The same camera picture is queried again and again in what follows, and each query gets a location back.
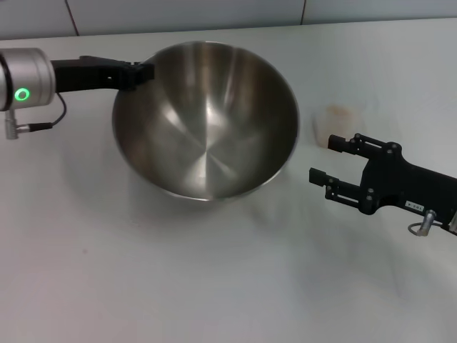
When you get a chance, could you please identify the white rice grains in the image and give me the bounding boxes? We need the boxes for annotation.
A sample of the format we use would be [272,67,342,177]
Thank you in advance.
[319,104,360,146]

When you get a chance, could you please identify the gripper cable with plugs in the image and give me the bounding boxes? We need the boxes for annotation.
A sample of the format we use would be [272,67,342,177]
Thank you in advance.
[408,209,438,237]
[4,94,68,139]

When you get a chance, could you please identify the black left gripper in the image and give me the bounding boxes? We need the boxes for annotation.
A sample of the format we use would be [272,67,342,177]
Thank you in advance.
[51,55,155,93]

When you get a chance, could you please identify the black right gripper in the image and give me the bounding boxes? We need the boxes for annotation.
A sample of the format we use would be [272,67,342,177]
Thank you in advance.
[308,132,457,229]

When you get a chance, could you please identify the stainless steel mixing bowl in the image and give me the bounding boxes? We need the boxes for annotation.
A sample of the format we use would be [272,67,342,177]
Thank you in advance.
[111,41,301,202]

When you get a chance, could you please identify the clear plastic measuring cup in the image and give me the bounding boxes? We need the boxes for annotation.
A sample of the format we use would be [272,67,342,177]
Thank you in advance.
[313,101,368,148]

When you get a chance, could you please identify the right gripper cable with plugs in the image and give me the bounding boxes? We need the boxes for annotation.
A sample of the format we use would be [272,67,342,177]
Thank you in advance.
[408,209,438,237]

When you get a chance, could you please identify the left gripper cable with plugs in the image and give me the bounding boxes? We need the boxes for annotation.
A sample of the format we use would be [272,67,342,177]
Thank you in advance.
[4,94,68,139]

